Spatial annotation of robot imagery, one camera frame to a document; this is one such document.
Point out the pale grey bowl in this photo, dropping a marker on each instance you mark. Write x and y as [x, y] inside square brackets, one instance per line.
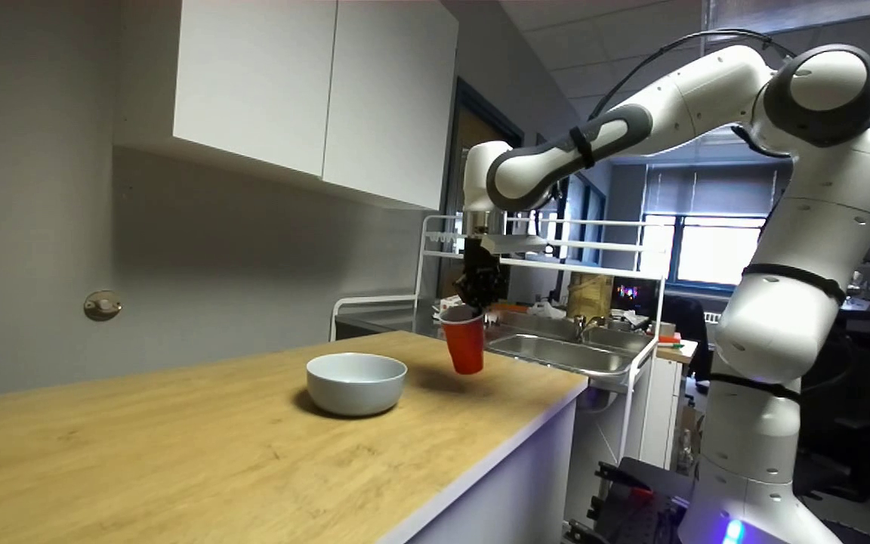
[356, 385]

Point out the white low cabinet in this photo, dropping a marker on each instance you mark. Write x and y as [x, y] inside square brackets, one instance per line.
[660, 412]

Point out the dark door frame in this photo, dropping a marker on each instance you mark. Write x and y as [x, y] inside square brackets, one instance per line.
[454, 151]

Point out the monitor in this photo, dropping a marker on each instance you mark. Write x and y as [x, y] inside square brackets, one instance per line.
[626, 295]

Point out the round metal wall plate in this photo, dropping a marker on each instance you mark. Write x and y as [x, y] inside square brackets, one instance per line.
[102, 305]

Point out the white wall cabinet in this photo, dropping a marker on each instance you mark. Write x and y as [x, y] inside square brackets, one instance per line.
[291, 91]

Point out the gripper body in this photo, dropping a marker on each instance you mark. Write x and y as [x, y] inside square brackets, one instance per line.
[482, 266]

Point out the white cabinet door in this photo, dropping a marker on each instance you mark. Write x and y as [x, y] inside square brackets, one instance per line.
[254, 75]
[393, 106]

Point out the black office chair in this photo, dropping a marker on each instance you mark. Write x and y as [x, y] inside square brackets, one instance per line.
[688, 332]

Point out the white toy kitchen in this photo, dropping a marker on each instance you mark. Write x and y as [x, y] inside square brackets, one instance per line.
[601, 355]

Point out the red plastic cup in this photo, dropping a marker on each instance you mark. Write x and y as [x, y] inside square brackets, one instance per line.
[467, 344]

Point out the window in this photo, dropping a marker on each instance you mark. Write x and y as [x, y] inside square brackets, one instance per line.
[714, 253]

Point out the grey window blind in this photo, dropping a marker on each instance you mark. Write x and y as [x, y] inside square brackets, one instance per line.
[707, 189]

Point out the steel tap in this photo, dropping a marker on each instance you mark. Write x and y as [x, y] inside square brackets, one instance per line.
[582, 326]

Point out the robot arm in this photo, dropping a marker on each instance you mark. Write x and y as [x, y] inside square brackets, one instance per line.
[782, 317]

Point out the steel sink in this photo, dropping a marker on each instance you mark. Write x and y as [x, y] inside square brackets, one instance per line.
[559, 353]

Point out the cardboard box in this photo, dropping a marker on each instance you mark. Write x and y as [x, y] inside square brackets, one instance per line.
[590, 295]

